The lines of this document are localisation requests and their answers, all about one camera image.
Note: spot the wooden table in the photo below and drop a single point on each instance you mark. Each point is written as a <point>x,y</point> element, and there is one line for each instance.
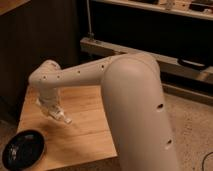
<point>86,139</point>

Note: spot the metal vertical pole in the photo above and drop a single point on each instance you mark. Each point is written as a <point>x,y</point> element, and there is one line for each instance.
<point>90,30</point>

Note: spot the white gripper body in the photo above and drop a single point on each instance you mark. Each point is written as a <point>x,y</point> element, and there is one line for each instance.
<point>47,104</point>

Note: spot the black flat object on beam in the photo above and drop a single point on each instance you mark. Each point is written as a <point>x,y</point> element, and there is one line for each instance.
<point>192,65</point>

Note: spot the black ceramic bowl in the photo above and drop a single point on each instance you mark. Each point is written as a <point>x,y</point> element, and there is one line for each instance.
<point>23,150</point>

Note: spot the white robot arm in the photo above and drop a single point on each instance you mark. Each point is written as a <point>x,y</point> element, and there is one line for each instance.
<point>133,101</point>

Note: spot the white labelled bottle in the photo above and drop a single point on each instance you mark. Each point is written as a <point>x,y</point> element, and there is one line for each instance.
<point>62,117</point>

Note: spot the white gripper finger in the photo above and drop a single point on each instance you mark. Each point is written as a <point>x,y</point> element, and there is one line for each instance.
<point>56,111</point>
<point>44,110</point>

